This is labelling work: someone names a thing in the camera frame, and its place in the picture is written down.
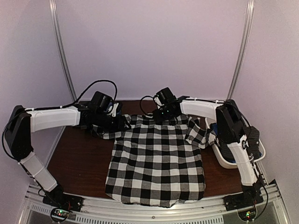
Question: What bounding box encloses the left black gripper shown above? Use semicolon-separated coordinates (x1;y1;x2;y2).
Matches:
95;111;132;133

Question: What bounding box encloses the black white checked shirt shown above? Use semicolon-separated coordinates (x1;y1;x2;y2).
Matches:
93;115;216;208

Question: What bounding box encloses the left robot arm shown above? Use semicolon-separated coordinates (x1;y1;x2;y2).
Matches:
2;91;130;207

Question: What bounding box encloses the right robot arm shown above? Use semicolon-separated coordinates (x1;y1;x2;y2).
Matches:
153;87;262;206

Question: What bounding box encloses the blue shirt in basket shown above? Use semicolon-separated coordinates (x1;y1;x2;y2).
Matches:
209;122;219;138

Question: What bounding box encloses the dark striped shirt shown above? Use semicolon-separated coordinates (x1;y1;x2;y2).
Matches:
219;140;235;163

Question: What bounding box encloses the white plastic basket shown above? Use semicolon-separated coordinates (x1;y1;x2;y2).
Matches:
212;126;266;169

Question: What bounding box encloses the left small circuit board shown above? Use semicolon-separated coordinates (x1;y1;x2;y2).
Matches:
50;208;71;223

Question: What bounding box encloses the small circuit board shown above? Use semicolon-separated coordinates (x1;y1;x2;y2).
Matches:
238;208;257;222
50;208;71;223

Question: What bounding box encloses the right small circuit board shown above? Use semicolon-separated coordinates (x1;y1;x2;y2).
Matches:
238;208;257;222

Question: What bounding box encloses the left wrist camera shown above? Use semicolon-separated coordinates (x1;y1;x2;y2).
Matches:
108;103;123;117

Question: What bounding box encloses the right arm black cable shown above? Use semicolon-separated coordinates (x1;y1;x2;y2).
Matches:
139;94;159;116

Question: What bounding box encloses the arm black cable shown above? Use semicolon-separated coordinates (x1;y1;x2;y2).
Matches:
139;94;159;116
60;80;118;109

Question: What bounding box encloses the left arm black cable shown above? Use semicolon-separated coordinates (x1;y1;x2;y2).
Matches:
60;80;118;109

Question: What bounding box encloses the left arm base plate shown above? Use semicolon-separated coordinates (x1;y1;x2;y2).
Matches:
43;192;83;212

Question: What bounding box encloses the left aluminium frame post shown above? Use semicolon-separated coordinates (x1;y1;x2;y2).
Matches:
49;0;77;101

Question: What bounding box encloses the aluminium frame post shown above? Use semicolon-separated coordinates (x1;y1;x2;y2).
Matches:
49;0;77;101
227;0;255;99

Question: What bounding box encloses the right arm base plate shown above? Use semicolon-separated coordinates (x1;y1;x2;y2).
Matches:
223;192;263;211

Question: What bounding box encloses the right aluminium frame post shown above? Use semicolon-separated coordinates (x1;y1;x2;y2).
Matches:
227;0;255;99

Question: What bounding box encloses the front aluminium rail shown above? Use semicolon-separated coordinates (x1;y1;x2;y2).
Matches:
17;184;290;224

